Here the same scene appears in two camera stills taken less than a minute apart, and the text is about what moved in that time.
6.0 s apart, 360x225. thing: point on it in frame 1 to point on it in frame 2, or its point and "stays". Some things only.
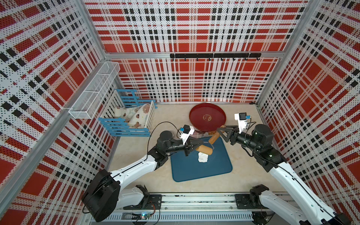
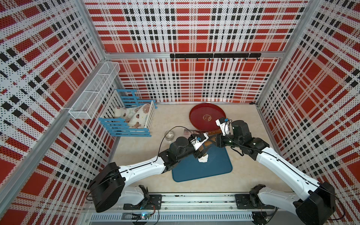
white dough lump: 202,157 stays
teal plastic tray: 186,168 stays
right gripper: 232,135 to 219,140
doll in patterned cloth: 136,116 stays
